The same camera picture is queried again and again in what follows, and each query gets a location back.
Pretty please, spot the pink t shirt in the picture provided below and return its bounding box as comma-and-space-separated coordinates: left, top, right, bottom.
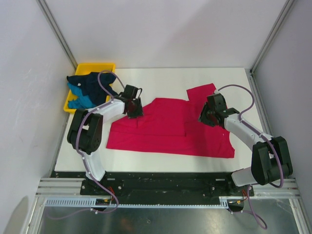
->
106, 83, 235, 158

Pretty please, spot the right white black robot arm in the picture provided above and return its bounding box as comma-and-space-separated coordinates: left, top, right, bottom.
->
198, 93, 293, 195

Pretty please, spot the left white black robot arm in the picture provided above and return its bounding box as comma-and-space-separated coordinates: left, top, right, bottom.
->
67, 85, 143, 195

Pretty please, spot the teal t shirt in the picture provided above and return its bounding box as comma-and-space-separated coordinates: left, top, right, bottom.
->
67, 83, 96, 109

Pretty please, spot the navy t shirt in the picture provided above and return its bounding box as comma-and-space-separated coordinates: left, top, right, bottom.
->
67, 72, 109, 106

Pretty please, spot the yellow plastic bin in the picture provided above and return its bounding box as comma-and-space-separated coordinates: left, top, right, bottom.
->
63, 62, 116, 114

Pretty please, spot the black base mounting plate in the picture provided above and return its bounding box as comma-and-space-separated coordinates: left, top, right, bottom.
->
51, 171, 248, 204

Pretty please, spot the right aluminium corner post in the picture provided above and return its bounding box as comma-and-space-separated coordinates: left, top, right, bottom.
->
250, 0, 297, 74

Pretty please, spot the aluminium corner post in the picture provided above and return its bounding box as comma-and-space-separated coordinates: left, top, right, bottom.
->
36, 0, 78, 70
250, 0, 297, 74

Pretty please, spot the grey slotted cable duct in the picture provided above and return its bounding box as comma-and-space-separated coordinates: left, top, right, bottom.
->
45, 197, 243, 209

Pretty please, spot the left aluminium corner post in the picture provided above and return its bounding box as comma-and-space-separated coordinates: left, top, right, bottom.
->
36, 0, 78, 70

